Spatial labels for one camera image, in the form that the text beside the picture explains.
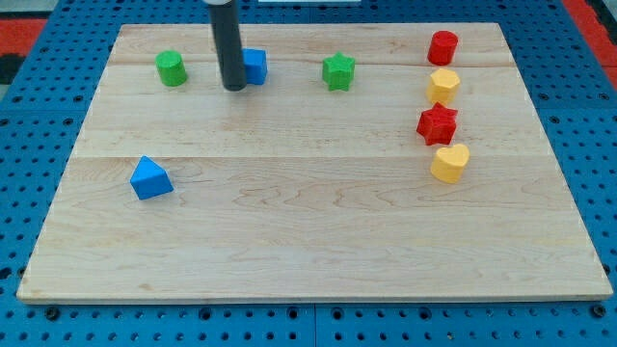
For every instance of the blue triangle block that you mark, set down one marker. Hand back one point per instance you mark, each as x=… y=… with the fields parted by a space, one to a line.
x=149 y=180

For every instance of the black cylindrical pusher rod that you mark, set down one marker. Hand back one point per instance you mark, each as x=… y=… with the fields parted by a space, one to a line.
x=224 y=22

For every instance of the light wooden board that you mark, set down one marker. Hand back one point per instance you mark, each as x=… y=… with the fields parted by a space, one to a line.
x=289 y=193

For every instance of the green cylinder block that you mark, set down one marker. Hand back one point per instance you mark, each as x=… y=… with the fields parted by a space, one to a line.
x=170 y=68

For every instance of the blue cube block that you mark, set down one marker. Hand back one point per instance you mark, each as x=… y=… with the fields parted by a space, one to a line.
x=255 y=63

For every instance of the yellow heart block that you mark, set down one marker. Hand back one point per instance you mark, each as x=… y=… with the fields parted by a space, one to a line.
x=449 y=163

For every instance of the yellow hexagon block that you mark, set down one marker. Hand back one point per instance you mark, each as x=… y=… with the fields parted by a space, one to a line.
x=443 y=86

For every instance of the red star block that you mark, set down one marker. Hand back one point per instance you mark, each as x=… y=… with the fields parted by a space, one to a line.
x=437 y=125

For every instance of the green star block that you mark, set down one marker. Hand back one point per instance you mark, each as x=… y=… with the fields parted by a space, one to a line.
x=338 y=72

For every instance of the red cylinder block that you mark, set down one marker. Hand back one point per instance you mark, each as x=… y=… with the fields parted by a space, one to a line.
x=442 y=48

